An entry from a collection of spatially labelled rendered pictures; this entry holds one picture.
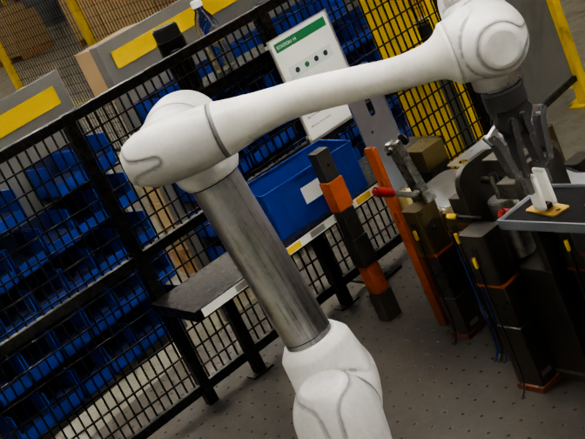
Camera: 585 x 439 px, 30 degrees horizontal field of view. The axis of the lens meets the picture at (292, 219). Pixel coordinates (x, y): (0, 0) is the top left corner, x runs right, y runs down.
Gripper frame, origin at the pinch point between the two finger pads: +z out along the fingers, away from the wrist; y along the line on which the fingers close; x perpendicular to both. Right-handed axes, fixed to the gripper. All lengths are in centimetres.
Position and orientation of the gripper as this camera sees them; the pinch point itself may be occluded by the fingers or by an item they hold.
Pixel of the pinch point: (539, 188)
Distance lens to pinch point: 197.0
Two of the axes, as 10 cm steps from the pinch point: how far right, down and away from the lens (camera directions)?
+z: 4.0, 8.6, 3.1
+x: -4.2, -1.2, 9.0
